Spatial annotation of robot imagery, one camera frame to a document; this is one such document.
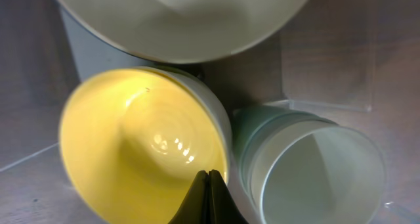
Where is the cream cup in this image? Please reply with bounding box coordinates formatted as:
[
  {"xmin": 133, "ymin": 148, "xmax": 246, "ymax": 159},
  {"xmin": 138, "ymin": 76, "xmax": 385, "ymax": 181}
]
[{"xmin": 249, "ymin": 121, "xmax": 386, "ymax": 224}]

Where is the clear plastic storage bin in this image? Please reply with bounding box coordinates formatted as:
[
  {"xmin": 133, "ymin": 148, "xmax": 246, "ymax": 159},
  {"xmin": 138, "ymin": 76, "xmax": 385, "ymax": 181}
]
[{"xmin": 1, "ymin": 0, "xmax": 419, "ymax": 223}]

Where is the grey translucent cup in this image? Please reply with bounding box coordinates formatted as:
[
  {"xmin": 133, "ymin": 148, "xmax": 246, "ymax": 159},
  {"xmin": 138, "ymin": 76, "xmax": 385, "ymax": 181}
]
[{"xmin": 238, "ymin": 111, "xmax": 336, "ymax": 196}]

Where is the mint green cup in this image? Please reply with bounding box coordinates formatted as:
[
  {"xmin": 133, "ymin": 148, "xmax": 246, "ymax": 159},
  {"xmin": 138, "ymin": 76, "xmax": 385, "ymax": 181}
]
[{"xmin": 232, "ymin": 105, "xmax": 298, "ymax": 172}]

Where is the white small bowl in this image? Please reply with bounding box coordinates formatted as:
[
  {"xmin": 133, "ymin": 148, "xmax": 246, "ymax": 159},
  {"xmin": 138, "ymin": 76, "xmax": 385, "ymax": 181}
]
[{"xmin": 140, "ymin": 66, "xmax": 232, "ymax": 171}]

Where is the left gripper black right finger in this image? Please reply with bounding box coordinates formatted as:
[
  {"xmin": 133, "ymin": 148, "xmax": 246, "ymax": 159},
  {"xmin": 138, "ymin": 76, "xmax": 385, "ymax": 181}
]
[{"xmin": 207, "ymin": 170, "xmax": 248, "ymax": 224}]

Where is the cream bowl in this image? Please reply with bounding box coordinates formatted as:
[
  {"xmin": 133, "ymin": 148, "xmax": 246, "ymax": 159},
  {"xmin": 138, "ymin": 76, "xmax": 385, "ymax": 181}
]
[{"xmin": 57, "ymin": 0, "xmax": 308, "ymax": 64}]

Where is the yellow small bowl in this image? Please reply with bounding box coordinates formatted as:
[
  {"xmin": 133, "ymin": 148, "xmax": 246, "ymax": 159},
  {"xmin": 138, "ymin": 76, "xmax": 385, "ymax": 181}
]
[{"xmin": 59, "ymin": 68, "xmax": 229, "ymax": 223}]

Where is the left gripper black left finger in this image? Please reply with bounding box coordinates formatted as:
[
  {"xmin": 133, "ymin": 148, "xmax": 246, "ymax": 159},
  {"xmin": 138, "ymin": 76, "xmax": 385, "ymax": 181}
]
[{"xmin": 169, "ymin": 171, "xmax": 208, "ymax": 224}]

